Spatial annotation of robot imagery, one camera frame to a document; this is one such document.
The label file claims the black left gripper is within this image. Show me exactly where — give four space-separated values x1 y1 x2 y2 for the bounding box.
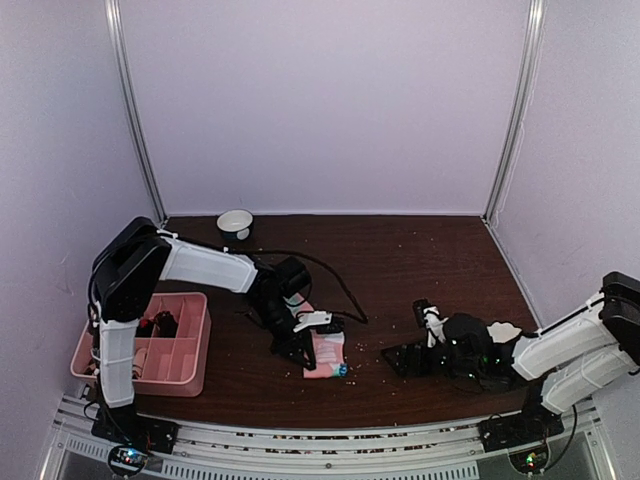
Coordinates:
249 297 315 370

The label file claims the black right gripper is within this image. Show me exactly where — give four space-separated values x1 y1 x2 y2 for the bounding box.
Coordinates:
381 337 482 382

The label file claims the pink sock with teal patches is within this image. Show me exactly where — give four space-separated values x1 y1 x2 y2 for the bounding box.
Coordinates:
286 294 348 380

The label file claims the brown beige argyle sock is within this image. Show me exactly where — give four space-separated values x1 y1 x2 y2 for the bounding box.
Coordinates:
136 310 178 338

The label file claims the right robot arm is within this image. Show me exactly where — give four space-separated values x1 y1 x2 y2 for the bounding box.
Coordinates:
381 271 639 442

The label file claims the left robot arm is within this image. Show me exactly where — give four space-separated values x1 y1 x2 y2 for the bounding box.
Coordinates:
87 217 317 444

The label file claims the white paper-lined bowl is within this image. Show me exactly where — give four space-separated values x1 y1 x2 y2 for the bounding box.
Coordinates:
487 322 522 344

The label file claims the pink plastic organizer tray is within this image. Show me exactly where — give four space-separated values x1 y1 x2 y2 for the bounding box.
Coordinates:
70 292 211 408

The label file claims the dark blue white bowl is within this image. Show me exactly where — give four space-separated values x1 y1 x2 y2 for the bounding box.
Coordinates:
216 209 254 242

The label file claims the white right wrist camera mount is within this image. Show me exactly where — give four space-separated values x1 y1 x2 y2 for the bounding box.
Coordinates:
422 306 448 348

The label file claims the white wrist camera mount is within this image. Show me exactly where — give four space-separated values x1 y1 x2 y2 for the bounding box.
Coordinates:
293 311 333 333
422 306 448 348

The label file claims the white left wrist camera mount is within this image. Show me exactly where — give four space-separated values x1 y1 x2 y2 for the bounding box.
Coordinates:
293 311 333 333

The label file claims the aluminium front rail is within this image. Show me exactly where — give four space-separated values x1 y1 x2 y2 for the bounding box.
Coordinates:
36 396 621 479

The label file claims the grey aluminium frame post right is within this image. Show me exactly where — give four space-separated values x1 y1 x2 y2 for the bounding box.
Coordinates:
483 0 547 232

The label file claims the grey aluminium frame post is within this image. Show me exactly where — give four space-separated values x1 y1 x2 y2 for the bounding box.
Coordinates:
483 0 547 232
104 0 169 224

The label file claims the grey aluminium frame post left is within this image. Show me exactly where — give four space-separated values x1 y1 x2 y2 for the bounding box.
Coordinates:
104 0 169 224

